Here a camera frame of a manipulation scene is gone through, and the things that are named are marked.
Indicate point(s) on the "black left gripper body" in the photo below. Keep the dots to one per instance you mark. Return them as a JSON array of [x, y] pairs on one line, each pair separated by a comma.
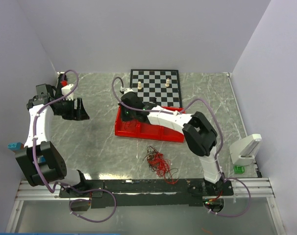
[[65, 109]]

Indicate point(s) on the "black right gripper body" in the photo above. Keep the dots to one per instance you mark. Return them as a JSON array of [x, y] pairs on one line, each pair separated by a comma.
[[127, 114]]

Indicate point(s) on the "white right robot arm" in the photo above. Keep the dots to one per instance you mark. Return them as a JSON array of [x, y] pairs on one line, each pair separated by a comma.
[[202, 138]]

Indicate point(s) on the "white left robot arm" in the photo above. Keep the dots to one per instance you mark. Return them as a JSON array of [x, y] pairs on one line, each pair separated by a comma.
[[39, 144]]

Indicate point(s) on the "white chess piece left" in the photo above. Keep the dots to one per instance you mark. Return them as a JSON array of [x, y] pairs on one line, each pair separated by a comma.
[[139, 85]]

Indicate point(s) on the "white chess piece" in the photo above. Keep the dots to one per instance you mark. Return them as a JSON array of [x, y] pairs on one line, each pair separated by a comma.
[[139, 85], [167, 82]]

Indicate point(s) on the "black marker with orange cap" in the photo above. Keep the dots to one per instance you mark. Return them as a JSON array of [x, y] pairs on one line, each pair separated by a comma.
[[59, 80]]

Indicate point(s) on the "red three-compartment plastic tray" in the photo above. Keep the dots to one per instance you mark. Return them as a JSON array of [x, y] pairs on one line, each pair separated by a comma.
[[139, 130]]

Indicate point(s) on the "black and grey chessboard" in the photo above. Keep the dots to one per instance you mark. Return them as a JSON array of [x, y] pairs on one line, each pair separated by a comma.
[[153, 85]]

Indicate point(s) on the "white chess piece right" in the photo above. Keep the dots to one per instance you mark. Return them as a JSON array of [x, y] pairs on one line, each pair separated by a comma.
[[167, 82]]

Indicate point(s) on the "blue and brown toy block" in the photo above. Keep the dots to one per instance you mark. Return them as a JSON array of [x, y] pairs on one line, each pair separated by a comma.
[[15, 146]]

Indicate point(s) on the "green small toy block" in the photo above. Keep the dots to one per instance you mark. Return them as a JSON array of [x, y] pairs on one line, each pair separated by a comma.
[[239, 169]]

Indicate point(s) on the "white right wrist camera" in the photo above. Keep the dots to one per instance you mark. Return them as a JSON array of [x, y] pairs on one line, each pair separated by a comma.
[[125, 90]]

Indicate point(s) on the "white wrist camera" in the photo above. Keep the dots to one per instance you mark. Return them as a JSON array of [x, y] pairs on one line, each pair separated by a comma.
[[66, 89], [125, 90]]

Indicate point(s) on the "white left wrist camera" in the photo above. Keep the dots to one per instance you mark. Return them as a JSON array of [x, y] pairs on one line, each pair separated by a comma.
[[66, 89]]

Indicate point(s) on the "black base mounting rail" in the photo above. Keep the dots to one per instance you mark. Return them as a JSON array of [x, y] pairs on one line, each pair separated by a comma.
[[150, 192]]

